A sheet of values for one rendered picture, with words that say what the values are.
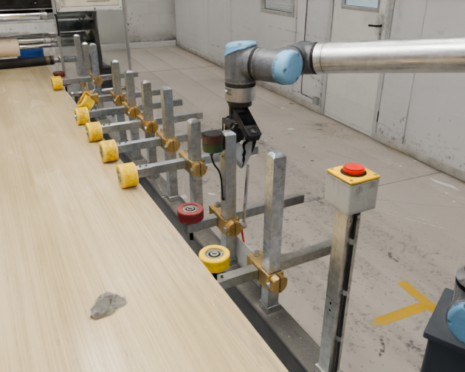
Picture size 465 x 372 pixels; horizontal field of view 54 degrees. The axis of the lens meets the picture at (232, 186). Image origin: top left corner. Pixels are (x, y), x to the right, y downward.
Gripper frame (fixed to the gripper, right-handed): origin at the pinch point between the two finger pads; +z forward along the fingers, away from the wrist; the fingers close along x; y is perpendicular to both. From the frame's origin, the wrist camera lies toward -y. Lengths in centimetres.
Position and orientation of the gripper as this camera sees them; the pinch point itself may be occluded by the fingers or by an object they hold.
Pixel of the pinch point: (242, 164)
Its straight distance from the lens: 142.2
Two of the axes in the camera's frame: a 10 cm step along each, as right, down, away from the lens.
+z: 0.0, 9.0, 4.4
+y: -4.6, -3.9, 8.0
